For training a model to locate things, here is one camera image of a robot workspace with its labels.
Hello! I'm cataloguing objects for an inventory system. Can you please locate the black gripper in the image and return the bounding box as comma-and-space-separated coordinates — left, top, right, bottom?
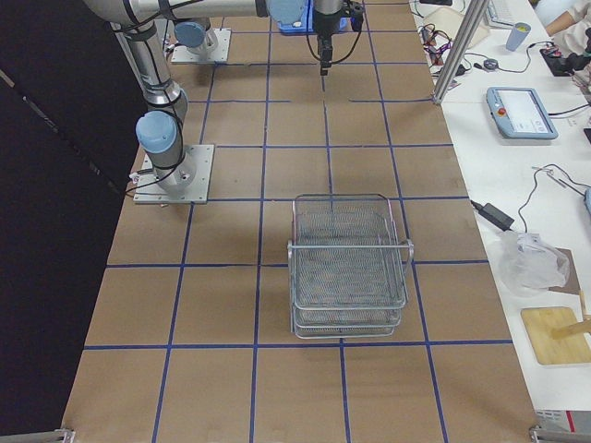
313, 0, 365, 77

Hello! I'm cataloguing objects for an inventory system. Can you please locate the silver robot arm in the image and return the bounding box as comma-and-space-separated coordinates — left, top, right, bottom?
86, 1, 304, 204
174, 1, 365, 77

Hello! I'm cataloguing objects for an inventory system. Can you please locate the blue plastic tray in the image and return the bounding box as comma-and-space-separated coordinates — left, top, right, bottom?
277, 0, 350, 36

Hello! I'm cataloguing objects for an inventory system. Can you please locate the blue teach pendant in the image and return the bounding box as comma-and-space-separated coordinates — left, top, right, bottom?
486, 87, 559, 140

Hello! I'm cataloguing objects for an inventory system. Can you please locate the light blue cup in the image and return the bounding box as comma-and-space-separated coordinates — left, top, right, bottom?
505, 22, 531, 52

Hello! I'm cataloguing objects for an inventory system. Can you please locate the black power adapter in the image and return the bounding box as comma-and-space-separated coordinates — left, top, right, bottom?
470, 200, 514, 232

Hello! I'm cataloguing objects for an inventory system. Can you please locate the clear plastic bag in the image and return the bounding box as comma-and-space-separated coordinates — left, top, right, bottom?
499, 231, 571, 292

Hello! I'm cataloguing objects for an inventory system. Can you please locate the wooden board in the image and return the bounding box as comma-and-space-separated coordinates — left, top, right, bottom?
521, 306, 590, 365

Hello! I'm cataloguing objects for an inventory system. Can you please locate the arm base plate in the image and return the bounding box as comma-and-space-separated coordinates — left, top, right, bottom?
171, 22, 231, 65
133, 144, 214, 204

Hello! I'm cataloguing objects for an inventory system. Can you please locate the aluminium frame post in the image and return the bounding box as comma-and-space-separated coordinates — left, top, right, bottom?
432, 0, 488, 104

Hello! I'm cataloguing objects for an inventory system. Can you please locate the silver wire mesh shelf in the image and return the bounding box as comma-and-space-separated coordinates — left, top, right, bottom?
287, 194, 414, 339

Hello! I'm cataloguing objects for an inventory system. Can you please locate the black cable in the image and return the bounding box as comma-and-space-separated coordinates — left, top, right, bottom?
516, 165, 590, 232

